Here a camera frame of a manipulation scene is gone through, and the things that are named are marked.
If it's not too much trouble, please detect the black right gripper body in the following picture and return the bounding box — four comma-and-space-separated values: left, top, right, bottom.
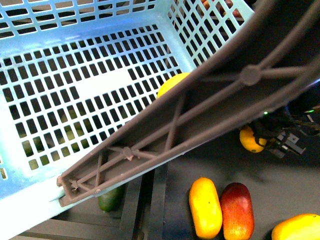
264, 127, 306, 159

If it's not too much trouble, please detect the brown basket handle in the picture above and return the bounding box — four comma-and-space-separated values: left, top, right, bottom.
57, 0, 320, 207

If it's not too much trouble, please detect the yellow lemon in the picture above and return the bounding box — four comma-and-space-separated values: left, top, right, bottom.
157, 72, 190, 98

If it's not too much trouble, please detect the light blue plastic basket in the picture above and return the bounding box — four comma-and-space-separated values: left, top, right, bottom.
0, 0, 254, 240

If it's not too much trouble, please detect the red mango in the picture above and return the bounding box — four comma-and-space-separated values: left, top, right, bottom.
220, 182, 255, 240

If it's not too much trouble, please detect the orange yellow mango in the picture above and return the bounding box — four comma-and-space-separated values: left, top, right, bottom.
188, 177, 223, 240

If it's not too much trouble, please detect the black fruit display tray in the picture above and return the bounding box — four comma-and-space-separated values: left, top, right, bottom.
12, 130, 320, 240

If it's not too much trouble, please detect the black tray divider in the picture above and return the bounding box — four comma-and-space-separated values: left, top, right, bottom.
119, 164, 168, 240

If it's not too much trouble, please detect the green avocado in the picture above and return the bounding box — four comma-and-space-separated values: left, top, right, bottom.
97, 185, 125, 213

